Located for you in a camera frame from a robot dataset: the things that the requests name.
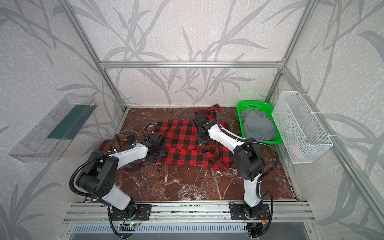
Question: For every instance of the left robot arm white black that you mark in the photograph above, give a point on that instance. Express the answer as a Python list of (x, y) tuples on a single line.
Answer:
[(96, 177)]

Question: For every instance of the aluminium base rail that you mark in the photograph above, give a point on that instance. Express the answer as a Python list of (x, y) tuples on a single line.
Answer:
[(190, 212)]

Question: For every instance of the black mounting plate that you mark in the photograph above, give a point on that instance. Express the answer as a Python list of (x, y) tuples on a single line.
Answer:
[(238, 212), (139, 212)]

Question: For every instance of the grey shirt in basket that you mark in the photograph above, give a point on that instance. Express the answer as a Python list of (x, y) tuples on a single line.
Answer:
[(258, 126)]

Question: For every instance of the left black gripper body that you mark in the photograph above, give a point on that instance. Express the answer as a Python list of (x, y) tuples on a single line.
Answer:
[(160, 149)]

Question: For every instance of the red black plaid shirt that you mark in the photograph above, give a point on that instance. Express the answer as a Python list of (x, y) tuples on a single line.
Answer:
[(181, 143)]

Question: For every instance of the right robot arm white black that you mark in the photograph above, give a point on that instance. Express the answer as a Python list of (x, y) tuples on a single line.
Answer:
[(249, 160)]

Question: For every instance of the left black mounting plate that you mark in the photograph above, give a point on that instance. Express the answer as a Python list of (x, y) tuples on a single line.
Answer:
[(139, 212)]

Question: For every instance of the clear plastic wall tray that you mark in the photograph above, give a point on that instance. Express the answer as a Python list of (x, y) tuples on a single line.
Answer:
[(50, 138)]

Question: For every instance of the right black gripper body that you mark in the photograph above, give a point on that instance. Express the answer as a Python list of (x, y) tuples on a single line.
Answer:
[(202, 135)]

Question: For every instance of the folded multicolour plaid shirt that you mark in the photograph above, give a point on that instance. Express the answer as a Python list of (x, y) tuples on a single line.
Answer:
[(118, 142)]

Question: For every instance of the green plastic basket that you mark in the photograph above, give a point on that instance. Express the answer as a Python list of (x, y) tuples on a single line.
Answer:
[(263, 107)]

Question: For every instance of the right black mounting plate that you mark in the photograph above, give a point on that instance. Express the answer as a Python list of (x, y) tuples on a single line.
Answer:
[(238, 212)]

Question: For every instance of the white wire mesh basket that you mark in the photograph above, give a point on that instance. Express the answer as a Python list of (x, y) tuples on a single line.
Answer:
[(302, 133)]

